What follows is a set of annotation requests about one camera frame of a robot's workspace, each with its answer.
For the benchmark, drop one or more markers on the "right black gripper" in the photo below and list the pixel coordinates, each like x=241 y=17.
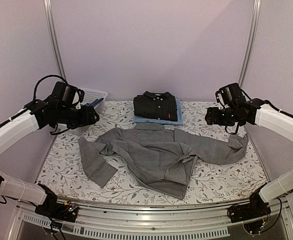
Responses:
x=211 y=117

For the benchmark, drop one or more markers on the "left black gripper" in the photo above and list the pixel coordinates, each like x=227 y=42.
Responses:
x=88 y=117

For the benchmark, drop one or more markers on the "grey long sleeve shirt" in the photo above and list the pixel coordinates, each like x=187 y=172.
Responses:
x=160 y=159

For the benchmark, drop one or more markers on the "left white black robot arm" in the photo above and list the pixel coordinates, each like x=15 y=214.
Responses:
x=61 y=107

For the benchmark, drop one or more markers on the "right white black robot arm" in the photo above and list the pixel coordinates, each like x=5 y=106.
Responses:
x=236 y=108

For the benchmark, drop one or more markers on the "blue checked shirt in basket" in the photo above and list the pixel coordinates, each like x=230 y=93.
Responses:
x=94 y=103

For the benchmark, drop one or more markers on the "white plastic laundry basket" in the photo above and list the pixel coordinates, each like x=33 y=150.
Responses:
x=94 y=98

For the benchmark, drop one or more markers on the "folded light blue shirt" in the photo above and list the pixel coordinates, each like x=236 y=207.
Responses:
x=179 y=122

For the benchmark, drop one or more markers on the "folded black striped shirt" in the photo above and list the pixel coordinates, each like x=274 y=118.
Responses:
x=159 y=106

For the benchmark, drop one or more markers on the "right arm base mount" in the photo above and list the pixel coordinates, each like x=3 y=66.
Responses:
x=254 y=209

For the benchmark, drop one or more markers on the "left aluminium frame post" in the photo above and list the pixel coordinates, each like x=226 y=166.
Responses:
x=53 y=37

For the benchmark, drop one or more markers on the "aluminium frame post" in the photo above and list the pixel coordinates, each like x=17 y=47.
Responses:
x=254 y=23
x=53 y=37

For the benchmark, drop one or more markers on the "aluminium front rail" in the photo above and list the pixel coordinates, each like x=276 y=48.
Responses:
x=108 y=221

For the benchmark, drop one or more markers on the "right aluminium frame post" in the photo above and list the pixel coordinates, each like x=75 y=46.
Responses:
x=254 y=23

